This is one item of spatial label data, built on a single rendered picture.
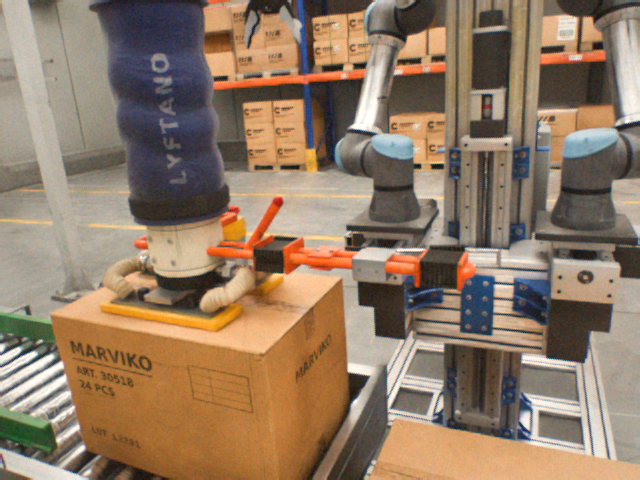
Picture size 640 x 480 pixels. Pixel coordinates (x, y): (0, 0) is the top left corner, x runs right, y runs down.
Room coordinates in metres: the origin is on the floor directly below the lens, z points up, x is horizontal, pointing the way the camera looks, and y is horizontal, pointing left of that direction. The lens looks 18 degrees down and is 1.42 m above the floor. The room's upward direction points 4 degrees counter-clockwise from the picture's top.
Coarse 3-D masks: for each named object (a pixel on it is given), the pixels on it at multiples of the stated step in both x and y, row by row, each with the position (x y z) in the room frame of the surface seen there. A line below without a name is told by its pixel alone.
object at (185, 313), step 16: (144, 288) 1.08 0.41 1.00; (112, 304) 1.07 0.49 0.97; (128, 304) 1.06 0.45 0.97; (144, 304) 1.05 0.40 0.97; (160, 304) 1.04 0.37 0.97; (176, 304) 1.03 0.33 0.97; (192, 304) 1.00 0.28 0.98; (160, 320) 1.00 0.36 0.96; (176, 320) 0.98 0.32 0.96; (192, 320) 0.96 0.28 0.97; (208, 320) 0.95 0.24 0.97; (224, 320) 0.96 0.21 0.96
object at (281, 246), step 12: (264, 240) 1.04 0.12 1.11; (276, 240) 1.07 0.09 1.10; (288, 240) 1.06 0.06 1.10; (300, 240) 1.03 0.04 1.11; (252, 252) 1.00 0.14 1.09; (264, 252) 0.98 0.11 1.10; (276, 252) 0.97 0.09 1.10; (288, 252) 0.98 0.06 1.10; (264, 264) 0.98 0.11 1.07; (276, 264) 0.98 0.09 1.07; (288, 264) 0.97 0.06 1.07
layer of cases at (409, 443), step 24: (408, 432) 1.08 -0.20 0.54; (432, 432) 1.07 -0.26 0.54; (456, 432) 1.07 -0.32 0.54; (384, 456) 1.00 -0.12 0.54; (408, 456) 0.99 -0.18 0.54; (432, 456) 0.99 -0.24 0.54; (456, 456) 0.98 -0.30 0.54; (480, 456) 0.97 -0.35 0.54; (504, 456) 0.97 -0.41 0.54; (528, 456) 0.96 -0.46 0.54; (552, 456) 0.96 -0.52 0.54; (576, 456) 0.95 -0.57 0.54
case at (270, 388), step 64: (64, 320) 1.07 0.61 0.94; (128, 320) 1.02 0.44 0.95; (256, 320) 0.97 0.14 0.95; (320, 320) 1.06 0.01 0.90; (128, 384) 1.00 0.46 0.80; (192, 384) 0.91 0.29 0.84; (256, 384) 0.84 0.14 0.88; (320, 384) 1.03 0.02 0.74; (128, 448) 1.02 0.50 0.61; (192, 448) 0.93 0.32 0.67; (256, 448) 0.85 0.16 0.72; (320, 448) 1.01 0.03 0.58
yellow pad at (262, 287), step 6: (270, 276) 1.18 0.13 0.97; (276, 276) 1.18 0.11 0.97; (282, 276) 1.18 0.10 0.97; (258, 282) 1.13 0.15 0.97; (264, 282) 1.14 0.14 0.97; (270, 282) 1.14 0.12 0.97; (276, 282) 1.15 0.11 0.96; (210, 288) 1.17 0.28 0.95; (258, 288) 1.11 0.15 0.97; (264, 288) 1.11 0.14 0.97; (270, 288) 1.13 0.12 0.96; (252, 294) 1.11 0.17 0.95; (258, 294) 1.11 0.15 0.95; (264, 294) 1.10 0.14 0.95
